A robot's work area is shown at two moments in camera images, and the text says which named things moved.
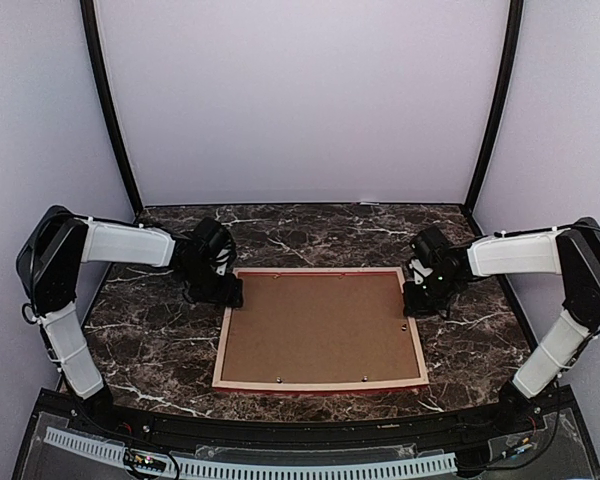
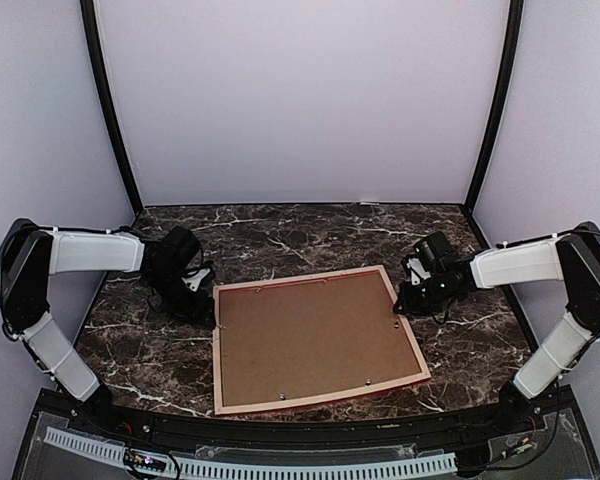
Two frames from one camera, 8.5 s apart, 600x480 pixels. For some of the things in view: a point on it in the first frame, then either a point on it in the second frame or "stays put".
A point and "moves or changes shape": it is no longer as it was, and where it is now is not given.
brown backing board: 319,325 moves or changes shape
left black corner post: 91,33 stays put
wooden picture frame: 319,331 moves or changes shape
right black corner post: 497,127 stays put
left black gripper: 227,296 to 196,312
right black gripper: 415,307 stays put
